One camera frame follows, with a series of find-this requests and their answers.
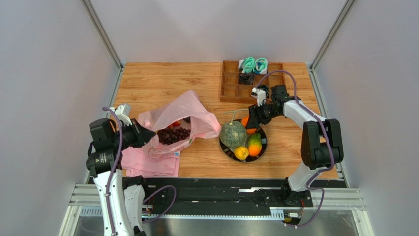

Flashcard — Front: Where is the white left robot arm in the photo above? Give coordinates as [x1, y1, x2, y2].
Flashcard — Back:
[86, 118, 156, 236]

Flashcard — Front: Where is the pink folded cloth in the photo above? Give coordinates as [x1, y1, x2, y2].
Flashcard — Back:
[121, 147, 180, 178]

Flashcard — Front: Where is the teal white rolled sock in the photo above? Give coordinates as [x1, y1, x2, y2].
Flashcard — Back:
[238, 57, 255, 73]

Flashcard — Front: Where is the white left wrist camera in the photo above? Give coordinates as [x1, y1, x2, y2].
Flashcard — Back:
[111, 103, 132, 126]

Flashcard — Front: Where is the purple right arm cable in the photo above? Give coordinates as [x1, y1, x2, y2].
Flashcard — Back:
[254, 70, 336, 228]

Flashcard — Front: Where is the black rimmed plate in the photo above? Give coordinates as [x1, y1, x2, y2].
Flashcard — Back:
[219, 117, 267, 163]

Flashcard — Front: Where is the fake dark grapes bunch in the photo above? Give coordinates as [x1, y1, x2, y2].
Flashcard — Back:
[157, 127, 191, 145]

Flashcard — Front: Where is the black patterned rolled sock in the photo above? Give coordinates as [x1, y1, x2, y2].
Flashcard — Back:
[238, 73, 255, 85]

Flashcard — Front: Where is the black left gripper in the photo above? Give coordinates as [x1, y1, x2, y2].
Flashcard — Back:
[111, 118, 155, 150]

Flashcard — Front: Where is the dark blue yellow rolled sock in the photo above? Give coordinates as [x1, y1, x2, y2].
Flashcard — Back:
[257, 84, 269, 98]

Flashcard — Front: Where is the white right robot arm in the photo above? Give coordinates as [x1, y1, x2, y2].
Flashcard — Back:
[245, 85, 343, 192]

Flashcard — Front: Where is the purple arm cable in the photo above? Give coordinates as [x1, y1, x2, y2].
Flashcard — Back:
[102, 106, 177, 236]
[254, 70, 336, 228]

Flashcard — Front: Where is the fake yellow lemon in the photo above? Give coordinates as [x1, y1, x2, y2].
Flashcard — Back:
[234, 146, 249, 161]

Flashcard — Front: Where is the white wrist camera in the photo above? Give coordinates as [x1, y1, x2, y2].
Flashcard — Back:
[111, 103, 132, 126]
[251, 87, 266, 106]

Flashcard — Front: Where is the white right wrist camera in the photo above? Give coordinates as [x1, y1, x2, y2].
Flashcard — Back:
[251, 87, 266, 106]

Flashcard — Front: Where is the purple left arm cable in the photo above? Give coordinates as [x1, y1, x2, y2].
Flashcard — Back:
[102, 106, 177, 236]

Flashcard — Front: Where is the fake green netted melon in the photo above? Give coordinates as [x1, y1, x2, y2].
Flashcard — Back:
[219, 109, 247, 148]

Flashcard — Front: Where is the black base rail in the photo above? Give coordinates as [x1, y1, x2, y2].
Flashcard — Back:
[118, 177, 348, 217]

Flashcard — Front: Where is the wooden compartment tray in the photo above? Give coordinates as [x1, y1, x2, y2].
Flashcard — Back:
[220, 60, 285, 104]

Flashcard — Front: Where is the pink plastic bag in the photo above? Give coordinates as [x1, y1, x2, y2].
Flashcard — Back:
[137, 90, 221, 159]

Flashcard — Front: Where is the fake green orange mango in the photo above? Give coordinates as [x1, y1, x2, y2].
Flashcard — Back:
[246, 133, 262, 157]

